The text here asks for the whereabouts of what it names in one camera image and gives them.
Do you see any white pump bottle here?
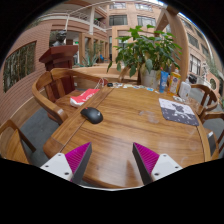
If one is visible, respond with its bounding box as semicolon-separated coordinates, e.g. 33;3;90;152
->
178;80;192;101

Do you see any spiky green agave plant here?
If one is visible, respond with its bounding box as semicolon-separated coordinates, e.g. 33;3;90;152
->
79;49;101;68

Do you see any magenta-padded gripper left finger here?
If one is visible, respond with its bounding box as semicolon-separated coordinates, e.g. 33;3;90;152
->
39;142;93;185

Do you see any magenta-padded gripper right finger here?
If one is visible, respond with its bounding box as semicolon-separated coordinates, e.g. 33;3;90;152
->
132;142;184;185

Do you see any red paper bag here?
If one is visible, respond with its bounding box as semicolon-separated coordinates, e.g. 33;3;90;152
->
69;78;105;108

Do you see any dark red wooden pedestal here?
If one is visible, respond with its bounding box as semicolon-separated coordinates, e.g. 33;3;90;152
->
38;44;79;98

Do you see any long wooden planter bench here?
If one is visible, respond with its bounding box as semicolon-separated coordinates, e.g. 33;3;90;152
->
73;64;141;83

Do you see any white and grey mouse pad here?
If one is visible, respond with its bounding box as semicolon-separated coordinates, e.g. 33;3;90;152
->
158;97;200;127

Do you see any green potted plant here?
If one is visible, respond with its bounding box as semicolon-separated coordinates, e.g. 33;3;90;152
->
106;24;184;89

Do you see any orange dish soap bottle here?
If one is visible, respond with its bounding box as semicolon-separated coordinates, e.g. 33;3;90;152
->
168;68;182;97

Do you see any dark grey flat tablet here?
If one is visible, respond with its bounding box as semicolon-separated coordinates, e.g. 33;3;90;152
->
207;130;218;157

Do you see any dark bust statue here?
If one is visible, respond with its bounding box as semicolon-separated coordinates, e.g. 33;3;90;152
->
51;29;68;48

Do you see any black computer mouse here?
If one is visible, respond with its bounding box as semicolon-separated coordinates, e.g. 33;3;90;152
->
80;106;104;125

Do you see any dark parked car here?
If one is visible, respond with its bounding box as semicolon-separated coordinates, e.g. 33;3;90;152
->
188;73;198;84

